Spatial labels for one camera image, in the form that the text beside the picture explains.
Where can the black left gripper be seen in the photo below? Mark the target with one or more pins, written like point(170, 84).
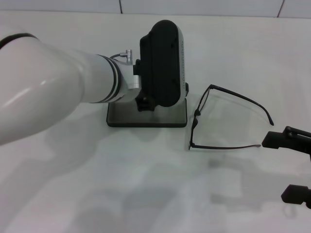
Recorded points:
point(145, 102)

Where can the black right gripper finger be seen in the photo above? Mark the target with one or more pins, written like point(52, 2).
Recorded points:
point(296, 195)
point(291, 139)

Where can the black glasses case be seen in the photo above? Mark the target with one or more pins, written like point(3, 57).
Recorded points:
point(126, 116)

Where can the black glasses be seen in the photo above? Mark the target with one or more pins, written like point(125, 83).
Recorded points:
point(196, 113)

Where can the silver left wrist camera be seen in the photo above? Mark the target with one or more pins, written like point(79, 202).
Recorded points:
point(160, 63)

